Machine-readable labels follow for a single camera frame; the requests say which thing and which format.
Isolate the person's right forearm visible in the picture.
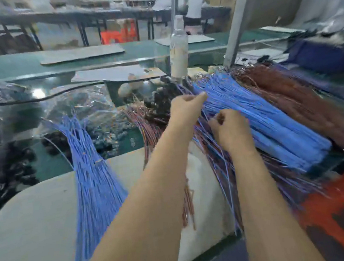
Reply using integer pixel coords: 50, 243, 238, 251
230, 138, 327, 261

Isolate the dark blue cloth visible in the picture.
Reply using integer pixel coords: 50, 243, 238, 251
284, 34, 344, 80

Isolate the orange plastic crate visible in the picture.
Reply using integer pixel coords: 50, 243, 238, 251
292, 170, 344, 261

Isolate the person's right hand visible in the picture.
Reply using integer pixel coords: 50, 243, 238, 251
207, 106, 257, 157

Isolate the bundle of brown wires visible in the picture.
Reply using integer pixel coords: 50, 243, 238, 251
124, 95, 199, 235

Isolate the white paper sheet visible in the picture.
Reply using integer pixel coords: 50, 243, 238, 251
69, 60, 168, 89

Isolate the white flat tray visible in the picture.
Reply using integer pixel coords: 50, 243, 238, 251
259, 21, 305, 38
155, 31, 216, 49
39, 43, 126, 66

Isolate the person's left hand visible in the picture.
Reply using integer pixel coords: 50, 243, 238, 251
164, 91, 212, 135

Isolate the pile of black plastic caps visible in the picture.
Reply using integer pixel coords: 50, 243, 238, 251
0, 121, 137, 214

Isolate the black power cord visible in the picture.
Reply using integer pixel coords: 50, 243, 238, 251
0, 79, 108, 108

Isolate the pile of assembled wire harnesses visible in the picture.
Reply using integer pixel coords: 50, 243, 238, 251
141, 52, 344, 243

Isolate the short metal frame post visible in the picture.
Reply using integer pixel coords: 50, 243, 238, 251
216, 0, 265, 69

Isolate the bundle of blue wires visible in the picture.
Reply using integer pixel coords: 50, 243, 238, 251
50, 109, 137, 261

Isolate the white spray bottle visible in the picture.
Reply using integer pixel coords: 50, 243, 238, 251
164, 14, 194, 83

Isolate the white flat device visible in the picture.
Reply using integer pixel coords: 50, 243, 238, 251
142, 66, 168, 81

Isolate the slanted metal frame post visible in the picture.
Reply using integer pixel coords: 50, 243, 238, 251
167, 0, 183, 31

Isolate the long black-frame table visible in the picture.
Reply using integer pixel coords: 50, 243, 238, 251
0, 0, 234, 58

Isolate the large clear plastic bag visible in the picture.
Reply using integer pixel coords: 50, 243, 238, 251
0, 74, 56, 214

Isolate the white computer mouse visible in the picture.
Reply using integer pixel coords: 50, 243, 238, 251
116, 80, 136, 99

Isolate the orange plastic stool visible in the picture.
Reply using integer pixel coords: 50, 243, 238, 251
99, 20, 140, 46

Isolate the white work board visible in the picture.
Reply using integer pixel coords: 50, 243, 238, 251
0, 136, 242, 261

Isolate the person's left forearm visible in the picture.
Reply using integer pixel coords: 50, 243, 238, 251
60, 124, 206, 261

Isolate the small clear plastic bag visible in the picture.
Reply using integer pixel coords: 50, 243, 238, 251
36, 78, 141, 166

